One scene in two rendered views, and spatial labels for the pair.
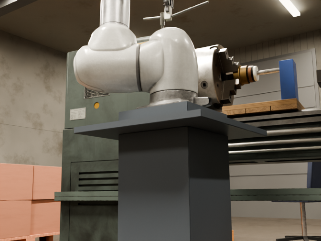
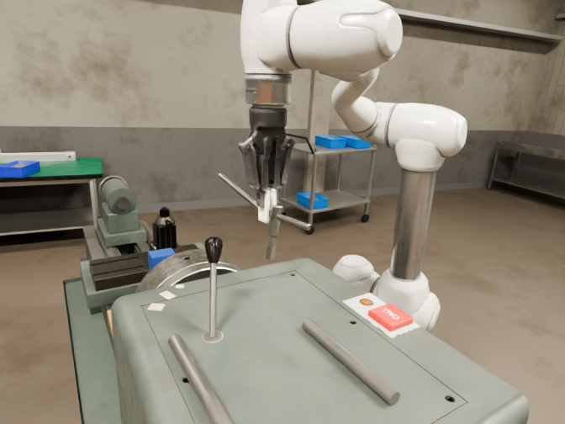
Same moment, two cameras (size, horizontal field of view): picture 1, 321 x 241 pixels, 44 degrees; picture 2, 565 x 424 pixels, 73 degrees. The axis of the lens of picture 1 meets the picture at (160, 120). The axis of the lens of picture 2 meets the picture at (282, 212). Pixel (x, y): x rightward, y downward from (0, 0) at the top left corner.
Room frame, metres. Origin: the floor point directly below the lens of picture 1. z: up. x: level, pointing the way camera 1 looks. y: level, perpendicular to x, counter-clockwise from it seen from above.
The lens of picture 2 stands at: (2.50, 0.38, 1.66)
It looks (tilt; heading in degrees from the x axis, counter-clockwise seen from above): 18 degrees down; 210
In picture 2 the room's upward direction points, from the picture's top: 3 degrees clockwise
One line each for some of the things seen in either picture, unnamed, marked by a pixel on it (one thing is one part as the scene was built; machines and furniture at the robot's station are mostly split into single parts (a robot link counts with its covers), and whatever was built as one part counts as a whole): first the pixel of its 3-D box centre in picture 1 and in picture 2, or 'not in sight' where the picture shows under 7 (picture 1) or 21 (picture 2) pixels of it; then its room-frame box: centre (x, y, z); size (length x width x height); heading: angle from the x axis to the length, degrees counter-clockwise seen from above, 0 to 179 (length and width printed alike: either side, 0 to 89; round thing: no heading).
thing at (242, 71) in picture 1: (244, 75); not in sight; (1.77, -0.39, 1.08); 0.09 x 0.09 x 0.09; 63
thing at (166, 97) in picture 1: (179, 104); not in sight; (1.23, -0.06, 0.83); 0.22 x 0.18 x 0.06; 55
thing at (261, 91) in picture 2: not in sight; (268, 91); (1.85, -0.05, 1.65); 0.09 x 0.09 x 0.06
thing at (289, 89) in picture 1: (289, 87); (163, 282); (1.68, -0.56, 1.00); 0.08 x 0.06 x 0.23; 153
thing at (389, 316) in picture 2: not in sight; (389, 318); (1.84, 0.24, 1.26); 0.06 x 0.06 x 0.02; 63
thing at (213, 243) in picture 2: not in sight; (214, 249); (2.02, -0.04, 1.38); 0.04 x 0.03 x 0.05; 63
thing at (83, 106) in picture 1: (139, 93); (279, 423); (2.00, 0.11, 1.06); 0.59 x 0.48 x 0.39; 63
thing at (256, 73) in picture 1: (268, 71); not in sight; (1.72, -0.49, 1.08); 0.13 x 0.07 x 0.07; 63
